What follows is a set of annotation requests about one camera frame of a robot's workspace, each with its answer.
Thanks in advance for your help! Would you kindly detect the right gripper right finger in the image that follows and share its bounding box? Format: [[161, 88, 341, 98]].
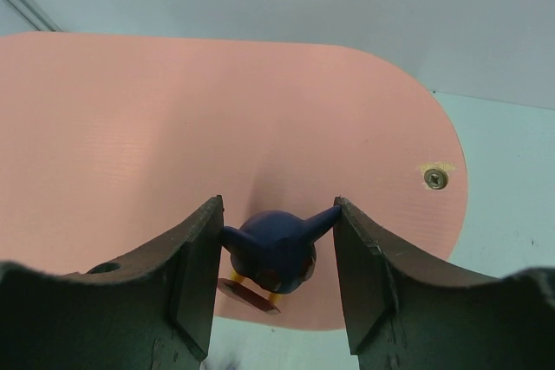
[[333, 198, 554, 369]]

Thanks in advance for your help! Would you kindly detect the yellow mouse navy-hood figurine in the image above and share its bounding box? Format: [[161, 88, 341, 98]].
[[218, 205, 342, 315]]

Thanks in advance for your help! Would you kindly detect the pink three-tier shelf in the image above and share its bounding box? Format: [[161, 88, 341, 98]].
[[0, 31, 468, 331]]

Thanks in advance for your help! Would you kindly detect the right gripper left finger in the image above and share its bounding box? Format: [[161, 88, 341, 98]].
[[1, 196, 224, 369]]

